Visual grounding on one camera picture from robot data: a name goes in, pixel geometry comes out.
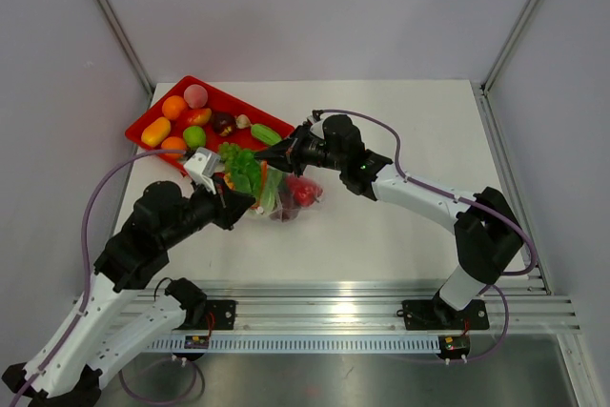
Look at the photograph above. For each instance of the aluminium frame post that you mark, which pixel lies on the aluminium frame post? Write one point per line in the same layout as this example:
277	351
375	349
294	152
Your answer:
525	16
125	44

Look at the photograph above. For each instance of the aluminium rail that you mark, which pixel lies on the aluminium rail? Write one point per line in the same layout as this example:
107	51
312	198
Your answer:
523	305

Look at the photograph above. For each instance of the red bell pepper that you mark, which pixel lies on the red bell pepper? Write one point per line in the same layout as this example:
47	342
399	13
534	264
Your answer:
304	190

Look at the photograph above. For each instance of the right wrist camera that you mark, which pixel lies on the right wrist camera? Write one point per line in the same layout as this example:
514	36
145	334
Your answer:
315	120

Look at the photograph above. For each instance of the purple mangosteen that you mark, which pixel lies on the purple mangosteen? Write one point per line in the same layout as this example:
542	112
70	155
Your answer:
223	124

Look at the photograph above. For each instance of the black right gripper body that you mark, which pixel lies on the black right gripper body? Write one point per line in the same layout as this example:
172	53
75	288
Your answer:
308	151

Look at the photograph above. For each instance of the small orange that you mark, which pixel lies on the small orange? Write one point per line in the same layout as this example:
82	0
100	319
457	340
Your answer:
173	107

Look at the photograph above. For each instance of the white cable duct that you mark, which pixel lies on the white cable duct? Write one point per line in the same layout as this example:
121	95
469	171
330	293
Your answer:
296	345

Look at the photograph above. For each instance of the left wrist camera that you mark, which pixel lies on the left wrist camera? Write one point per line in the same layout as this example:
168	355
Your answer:
201	167

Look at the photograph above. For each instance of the red yellow mango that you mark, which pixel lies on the red yellow mango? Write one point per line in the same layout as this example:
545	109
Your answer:
195	117

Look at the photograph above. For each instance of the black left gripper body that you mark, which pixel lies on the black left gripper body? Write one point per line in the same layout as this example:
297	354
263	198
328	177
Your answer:
202	210

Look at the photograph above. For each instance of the red plastic tray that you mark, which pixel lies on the red plastic tray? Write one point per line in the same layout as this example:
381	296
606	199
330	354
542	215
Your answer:
219	101

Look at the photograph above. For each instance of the garlic bulb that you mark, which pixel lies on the garlic bulb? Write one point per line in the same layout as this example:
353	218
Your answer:
243	122

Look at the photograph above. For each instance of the large orange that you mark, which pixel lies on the large orange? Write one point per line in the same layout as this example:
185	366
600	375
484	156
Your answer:
176	144

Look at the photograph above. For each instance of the pink peach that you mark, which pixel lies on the pink peach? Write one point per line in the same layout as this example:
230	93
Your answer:
196	96

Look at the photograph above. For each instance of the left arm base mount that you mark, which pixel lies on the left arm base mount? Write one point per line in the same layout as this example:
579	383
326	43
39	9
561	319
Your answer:
216	314

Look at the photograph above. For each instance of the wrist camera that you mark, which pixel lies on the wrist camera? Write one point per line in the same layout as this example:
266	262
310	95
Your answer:
201	167
315	120

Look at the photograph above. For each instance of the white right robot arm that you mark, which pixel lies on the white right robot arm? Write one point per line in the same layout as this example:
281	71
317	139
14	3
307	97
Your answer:
486	232

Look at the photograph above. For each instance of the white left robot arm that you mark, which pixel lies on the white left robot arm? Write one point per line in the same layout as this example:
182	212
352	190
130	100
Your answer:
79	360

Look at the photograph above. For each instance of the clear zip bag orange zipper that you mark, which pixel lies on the clear zip bag orange zipper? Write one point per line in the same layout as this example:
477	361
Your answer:
269	173

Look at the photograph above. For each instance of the dark green cucumber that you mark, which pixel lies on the dark green cucumber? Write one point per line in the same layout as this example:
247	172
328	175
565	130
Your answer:
267	199

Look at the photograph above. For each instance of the green apple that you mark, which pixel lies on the green apple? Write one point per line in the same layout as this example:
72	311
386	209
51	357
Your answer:
194	137

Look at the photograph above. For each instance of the left aluminium frame post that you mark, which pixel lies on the left aluminium frame post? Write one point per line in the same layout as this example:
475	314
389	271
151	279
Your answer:
125	44

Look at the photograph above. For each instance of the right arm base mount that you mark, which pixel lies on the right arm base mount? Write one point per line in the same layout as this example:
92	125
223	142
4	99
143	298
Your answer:
429	315

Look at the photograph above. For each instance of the green lettuce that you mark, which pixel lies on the green lettuce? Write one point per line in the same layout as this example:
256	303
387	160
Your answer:
242	171

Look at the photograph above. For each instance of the right aluminium frame post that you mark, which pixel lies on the right aluminium frame post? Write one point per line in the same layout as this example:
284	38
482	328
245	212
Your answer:
525	16

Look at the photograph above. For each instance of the light green bitter gourd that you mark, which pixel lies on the light green bitter gourd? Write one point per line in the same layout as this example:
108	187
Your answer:
265	134

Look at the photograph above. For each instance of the dark red apple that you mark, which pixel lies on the dark red apple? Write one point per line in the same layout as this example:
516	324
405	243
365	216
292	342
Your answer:
286	209

